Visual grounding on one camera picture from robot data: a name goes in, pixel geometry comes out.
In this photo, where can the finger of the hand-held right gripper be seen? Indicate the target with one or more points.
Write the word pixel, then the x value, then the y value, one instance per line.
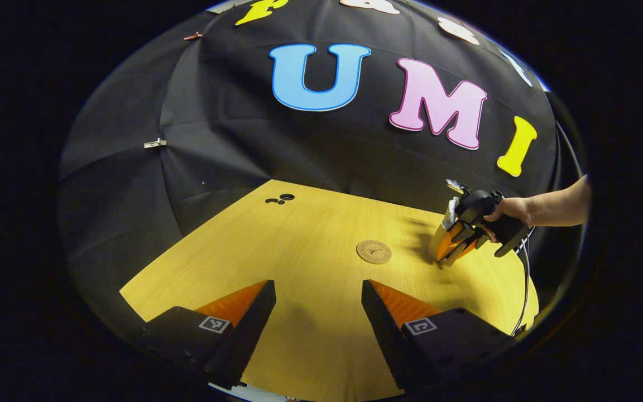
pixel 466 250
pixel 451 243

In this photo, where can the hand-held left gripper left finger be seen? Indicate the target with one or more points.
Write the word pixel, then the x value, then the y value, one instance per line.
pixel 243 340

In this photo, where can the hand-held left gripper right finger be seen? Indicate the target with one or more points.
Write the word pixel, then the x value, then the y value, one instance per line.
pixel 388 340

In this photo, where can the round brown coaster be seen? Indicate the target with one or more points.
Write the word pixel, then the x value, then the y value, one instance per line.
pixel 373 252

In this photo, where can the wooden desktop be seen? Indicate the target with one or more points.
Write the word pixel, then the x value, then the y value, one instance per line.
pixel 310 279

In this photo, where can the black backdrop cloth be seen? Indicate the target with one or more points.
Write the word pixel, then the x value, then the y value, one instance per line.
pixel 232 145

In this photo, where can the white cloth clip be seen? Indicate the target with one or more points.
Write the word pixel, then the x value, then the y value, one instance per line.
pixel 155 143

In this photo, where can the pink cloth clip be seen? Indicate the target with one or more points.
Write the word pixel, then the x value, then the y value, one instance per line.
pixel 192 36

